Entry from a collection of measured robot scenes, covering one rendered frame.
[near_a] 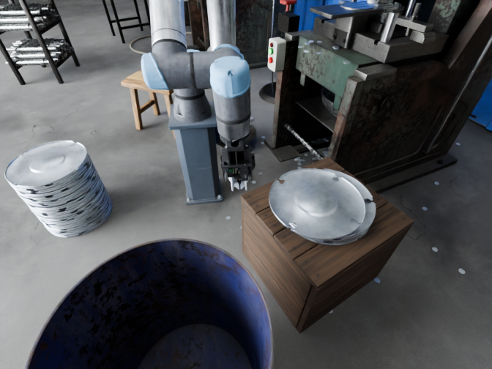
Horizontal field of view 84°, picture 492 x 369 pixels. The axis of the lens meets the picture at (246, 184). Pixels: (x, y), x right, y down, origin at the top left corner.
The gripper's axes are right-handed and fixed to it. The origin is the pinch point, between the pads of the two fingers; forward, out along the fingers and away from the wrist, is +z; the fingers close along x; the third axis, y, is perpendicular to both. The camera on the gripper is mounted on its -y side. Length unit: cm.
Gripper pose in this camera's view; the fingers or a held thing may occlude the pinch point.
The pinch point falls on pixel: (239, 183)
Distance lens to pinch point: 78.0
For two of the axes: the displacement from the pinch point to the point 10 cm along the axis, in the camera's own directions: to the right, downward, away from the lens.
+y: 0.3, 7.4, -6.7
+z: 0.4, 6.7, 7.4
